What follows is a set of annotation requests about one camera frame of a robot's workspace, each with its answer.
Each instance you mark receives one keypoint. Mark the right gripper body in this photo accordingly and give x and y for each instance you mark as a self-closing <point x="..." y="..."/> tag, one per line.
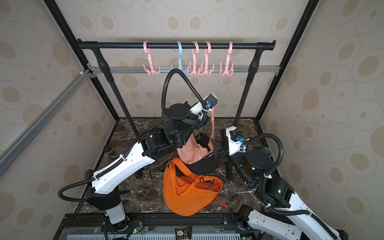
<point x="225" y="144"/>

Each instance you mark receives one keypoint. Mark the pink sling bag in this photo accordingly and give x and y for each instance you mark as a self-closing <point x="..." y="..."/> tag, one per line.
<point x="192" y="151"/>

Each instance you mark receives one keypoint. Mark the orange sling bag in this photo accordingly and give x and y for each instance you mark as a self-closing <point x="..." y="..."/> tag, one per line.
<point x="186" y="193"/>

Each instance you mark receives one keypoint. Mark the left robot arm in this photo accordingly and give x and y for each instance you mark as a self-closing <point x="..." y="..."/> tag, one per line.
<point x="104" y="196"/>

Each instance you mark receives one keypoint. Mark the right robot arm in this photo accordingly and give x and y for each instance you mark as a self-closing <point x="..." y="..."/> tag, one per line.
<point x="287" y="217"/>

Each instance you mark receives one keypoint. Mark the black bag right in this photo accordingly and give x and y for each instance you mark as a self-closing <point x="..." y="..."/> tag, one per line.
<point x="207" y="165"/>

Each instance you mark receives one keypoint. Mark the pink hook middle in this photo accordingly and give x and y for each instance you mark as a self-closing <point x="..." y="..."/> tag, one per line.
<point x="192" y="68"/>

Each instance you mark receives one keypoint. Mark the pink hook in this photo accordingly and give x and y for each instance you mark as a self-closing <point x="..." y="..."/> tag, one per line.
<point x="153" y="68"/>
<point x="227" y="70"/>
<point x="192" y="68"/>
<point x="204" y="69"/>

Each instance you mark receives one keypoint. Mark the pink hook far left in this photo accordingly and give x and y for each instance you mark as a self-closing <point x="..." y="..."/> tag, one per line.
<point x="153" y="68"/>

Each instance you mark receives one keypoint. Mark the light blue hook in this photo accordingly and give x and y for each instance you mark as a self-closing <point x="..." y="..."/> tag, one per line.
<point x="180" y="52"/>

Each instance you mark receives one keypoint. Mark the pink hook far right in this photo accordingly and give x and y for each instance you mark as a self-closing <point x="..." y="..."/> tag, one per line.
<point x="227" y="70"/>

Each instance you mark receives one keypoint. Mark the grey-blue cup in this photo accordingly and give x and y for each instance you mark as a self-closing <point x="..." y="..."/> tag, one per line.
<point x="267" y="151"/>

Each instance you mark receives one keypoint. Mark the small snack packet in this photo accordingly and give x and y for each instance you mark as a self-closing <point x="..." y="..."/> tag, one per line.
<point x="184" y="234"/>

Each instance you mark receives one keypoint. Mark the black clothes rack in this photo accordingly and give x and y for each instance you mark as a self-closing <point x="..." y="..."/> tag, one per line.
<point x="114" y="87"/>

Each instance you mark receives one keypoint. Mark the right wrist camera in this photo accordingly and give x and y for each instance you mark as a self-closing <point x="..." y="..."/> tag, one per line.
<point x="235" y="140"/>

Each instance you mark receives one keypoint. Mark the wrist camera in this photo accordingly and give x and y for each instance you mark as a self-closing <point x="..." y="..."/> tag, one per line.
<point x="235" y="140"/>
<point x="209" y="102"/>

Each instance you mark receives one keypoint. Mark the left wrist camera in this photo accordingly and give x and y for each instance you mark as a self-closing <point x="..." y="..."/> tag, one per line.
<point x="209" y="102"/>

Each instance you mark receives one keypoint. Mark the brown strap bag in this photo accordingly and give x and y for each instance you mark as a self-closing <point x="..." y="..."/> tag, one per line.
<point x="157" y="171"/>

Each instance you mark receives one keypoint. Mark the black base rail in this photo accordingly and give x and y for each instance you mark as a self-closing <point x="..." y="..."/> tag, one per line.
<point x="153" y="226"/>

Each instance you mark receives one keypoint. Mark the aluminium rail left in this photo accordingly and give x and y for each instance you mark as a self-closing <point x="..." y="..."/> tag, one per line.
<point x="26" y="137"/>

